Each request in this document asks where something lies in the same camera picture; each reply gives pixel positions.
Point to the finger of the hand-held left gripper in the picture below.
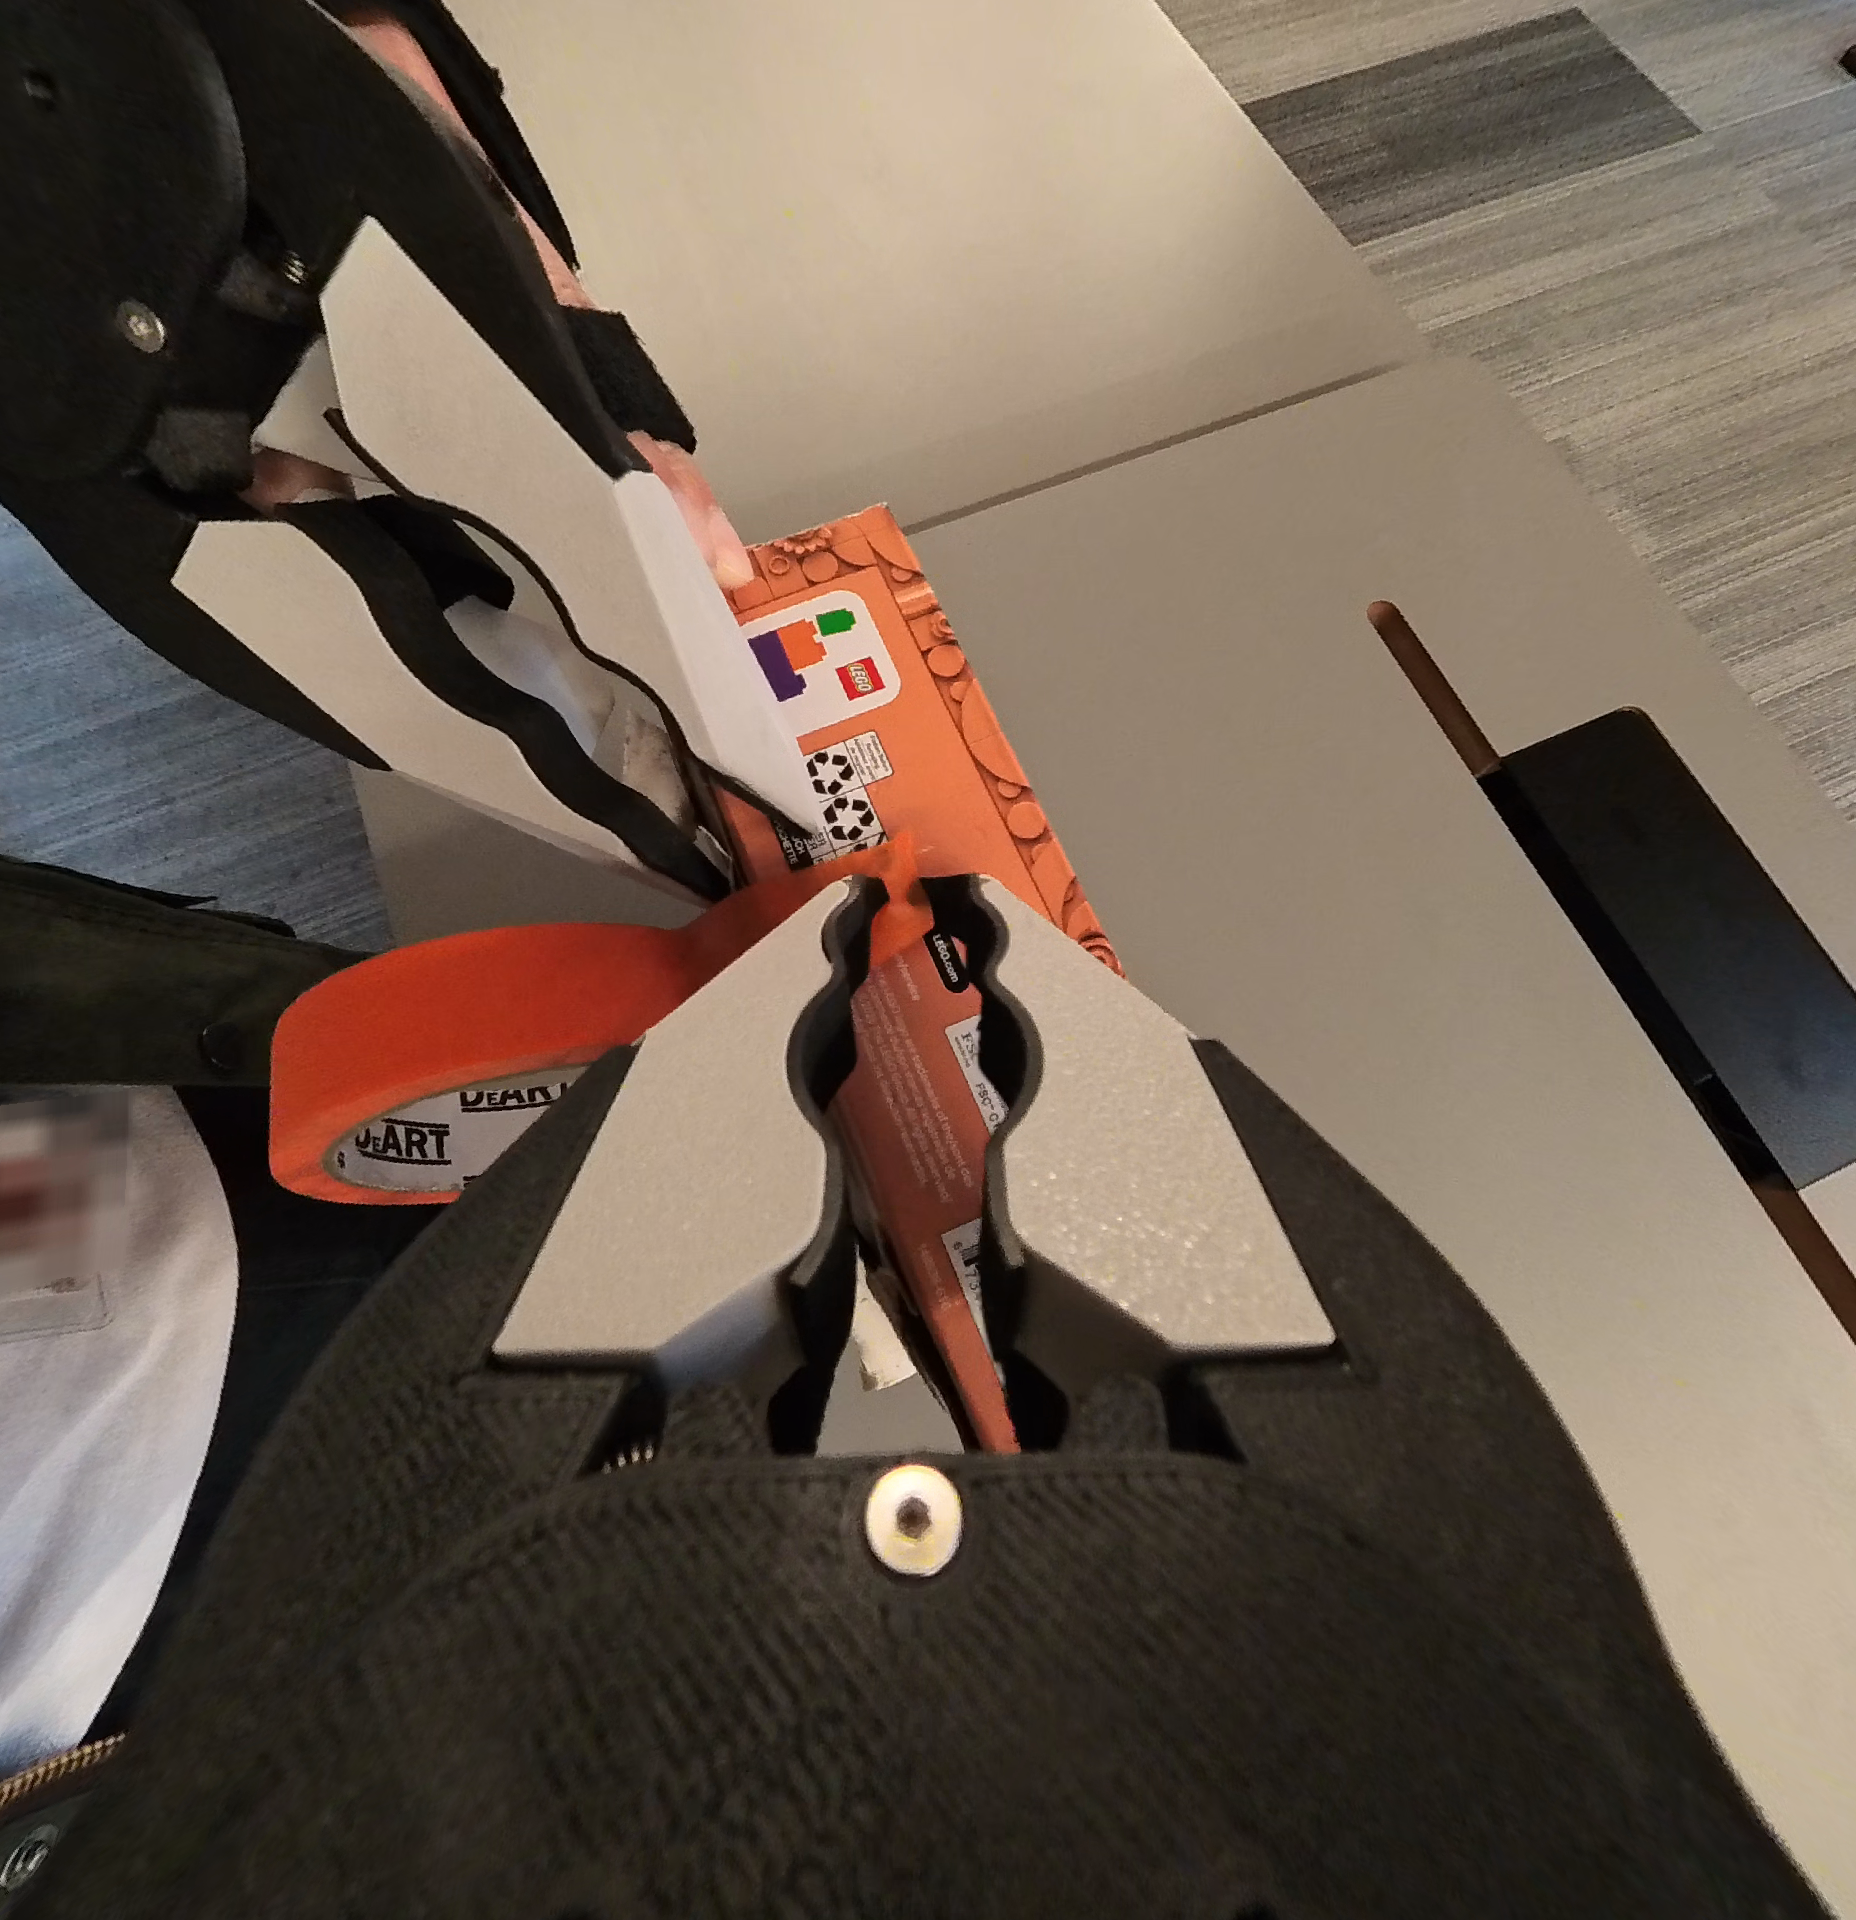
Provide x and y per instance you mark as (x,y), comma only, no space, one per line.
(466,388)
(313,640)

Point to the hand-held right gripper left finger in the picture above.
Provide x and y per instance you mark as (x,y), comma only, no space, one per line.
(658,1217)

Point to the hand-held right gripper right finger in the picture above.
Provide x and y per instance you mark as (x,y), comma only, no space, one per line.
(1173,1206)

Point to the orange masking tape roll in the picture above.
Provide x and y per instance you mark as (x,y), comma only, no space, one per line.
(466,1005)

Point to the black orchid lego box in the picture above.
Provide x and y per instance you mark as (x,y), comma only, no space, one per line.
(932,723)

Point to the person's black jacket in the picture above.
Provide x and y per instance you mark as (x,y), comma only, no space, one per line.
(90,976)

